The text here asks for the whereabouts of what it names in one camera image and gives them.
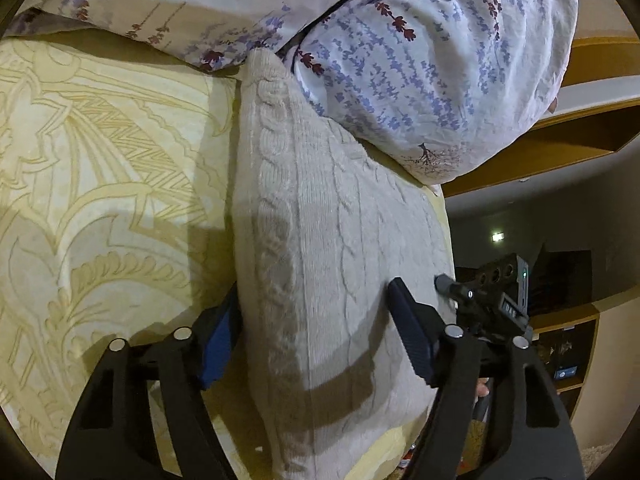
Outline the dark cabinet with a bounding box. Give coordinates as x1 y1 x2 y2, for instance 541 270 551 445
525 249 594 317

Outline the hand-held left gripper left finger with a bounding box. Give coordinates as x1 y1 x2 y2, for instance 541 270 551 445
55 285 244 480

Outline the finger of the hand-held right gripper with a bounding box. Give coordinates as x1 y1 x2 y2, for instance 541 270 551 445
434 274 480 307

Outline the cream cable-knit cushion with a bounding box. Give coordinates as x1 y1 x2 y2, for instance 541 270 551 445
231 49 457 480

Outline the blue floral tree-print pillow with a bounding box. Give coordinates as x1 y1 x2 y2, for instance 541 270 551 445
282 0 581 186

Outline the white floral pillow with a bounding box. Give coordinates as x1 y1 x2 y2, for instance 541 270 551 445
10 0 381 73

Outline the wooden bed headboard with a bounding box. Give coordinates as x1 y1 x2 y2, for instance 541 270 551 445
442 35 640 200

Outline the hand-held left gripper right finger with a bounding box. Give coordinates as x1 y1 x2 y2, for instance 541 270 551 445
387 277 586 480

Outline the wooden shelf unit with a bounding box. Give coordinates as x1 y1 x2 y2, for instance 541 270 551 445
527 280 640 426

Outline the yellow patterned bedsheet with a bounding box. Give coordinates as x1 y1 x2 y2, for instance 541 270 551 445
0 27 451 480

